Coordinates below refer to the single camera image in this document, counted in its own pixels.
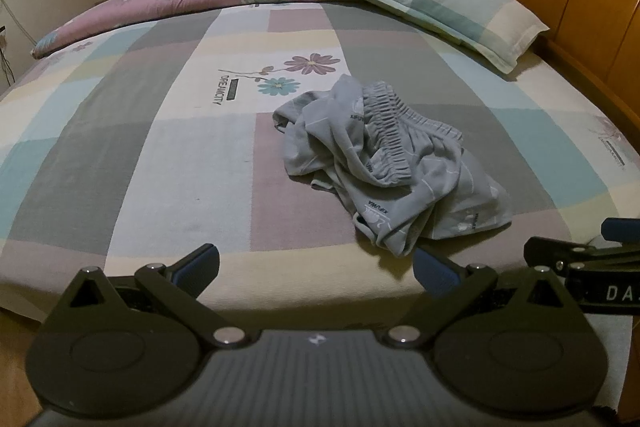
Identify checked pastel pillow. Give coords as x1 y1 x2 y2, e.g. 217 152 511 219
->
366 0 549 74

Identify grey patterned pyjama trousers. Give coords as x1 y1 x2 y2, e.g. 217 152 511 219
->
272 75 513 257

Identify wall power cables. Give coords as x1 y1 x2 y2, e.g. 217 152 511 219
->
0 0 39 88

